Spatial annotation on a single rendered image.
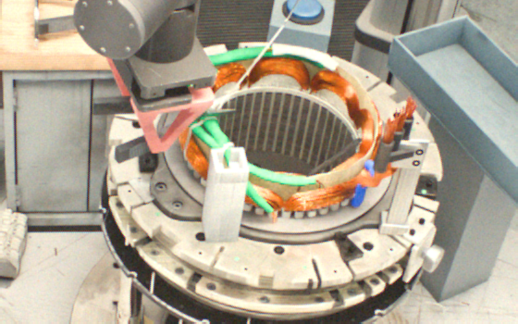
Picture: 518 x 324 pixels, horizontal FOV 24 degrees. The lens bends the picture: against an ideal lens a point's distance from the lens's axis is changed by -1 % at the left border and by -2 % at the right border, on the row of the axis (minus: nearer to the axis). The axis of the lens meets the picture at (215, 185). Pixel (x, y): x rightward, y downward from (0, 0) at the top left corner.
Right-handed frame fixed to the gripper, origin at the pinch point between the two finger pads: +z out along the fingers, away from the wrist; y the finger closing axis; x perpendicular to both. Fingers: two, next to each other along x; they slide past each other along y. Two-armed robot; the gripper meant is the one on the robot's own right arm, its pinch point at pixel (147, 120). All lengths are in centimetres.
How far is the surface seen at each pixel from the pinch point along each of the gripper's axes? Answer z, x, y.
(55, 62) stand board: 12.2, -0.5, -22.4
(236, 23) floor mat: 115, 87, -135
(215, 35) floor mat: 116, 81, -133
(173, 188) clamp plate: 6.8, 2.3, 2.4
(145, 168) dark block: 6.8, 0.8, -0.7
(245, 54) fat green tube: 1.4, 13.0, -7.5
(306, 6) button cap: 11.9, 30.1, -24.2
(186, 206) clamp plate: 6.8, 2.6, 4.9
